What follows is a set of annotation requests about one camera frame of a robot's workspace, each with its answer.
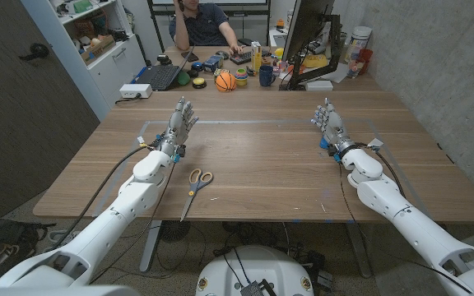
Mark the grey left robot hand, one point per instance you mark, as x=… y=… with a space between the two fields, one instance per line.
x=176 y=129

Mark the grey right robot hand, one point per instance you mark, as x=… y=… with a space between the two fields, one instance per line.
x=333 y=127

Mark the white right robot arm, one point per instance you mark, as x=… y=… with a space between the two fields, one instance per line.
x=410 y=226

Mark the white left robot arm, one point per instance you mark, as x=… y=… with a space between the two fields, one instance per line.
x=109 y=222

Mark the flat white box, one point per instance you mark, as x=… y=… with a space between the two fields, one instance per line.
x=319 y=85

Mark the green ball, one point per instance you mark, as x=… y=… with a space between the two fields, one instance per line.
x=184 y=78

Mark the yellow buzzer button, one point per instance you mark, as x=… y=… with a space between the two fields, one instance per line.
x=199 y=83

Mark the black laptop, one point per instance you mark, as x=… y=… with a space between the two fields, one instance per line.
x=161 y=76

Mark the white power strip box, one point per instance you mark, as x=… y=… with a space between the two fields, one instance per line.
x=135 y=90

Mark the orange mini basketball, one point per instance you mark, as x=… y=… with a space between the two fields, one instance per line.
x=225 y=82

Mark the yellow bowl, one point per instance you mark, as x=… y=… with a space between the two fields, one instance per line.
x=314 y=61

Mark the grey tape outline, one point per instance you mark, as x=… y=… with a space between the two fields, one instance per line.
x=261 y=121

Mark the black phone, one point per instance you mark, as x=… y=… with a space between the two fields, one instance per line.
x=189 y=56

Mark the blue box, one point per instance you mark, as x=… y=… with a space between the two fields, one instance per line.
x=213 y=63

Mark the colourful stacking cups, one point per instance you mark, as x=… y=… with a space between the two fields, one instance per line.
x=241 y=77

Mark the dark blue mug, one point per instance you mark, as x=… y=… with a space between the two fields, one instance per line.
x=266 y=76

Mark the white shelf cabinet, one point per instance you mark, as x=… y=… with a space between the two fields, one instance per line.
x=109 y=70

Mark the white round canister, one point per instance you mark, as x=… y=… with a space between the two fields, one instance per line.
x=358 y=41

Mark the black keypad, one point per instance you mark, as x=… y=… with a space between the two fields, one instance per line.
x=241 y=57

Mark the black floor fan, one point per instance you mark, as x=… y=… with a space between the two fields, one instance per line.
x=174 y=231

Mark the black computer monitor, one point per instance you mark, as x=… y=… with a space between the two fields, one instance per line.
x=305 y=29

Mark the person in dark shirt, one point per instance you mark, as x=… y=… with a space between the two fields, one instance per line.
x=204 y=26

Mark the cardboard box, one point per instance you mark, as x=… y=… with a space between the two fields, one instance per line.
x=97 y=49

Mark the grey table leg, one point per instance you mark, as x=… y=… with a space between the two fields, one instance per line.
x=150 y=246
x=359 y=251

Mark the dark wood door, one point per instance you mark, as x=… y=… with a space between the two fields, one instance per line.
x=23 y=123

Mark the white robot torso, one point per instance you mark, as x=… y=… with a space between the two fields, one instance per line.
x=257 y=267

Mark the black backpack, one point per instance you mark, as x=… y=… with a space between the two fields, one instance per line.
x=2 y=242

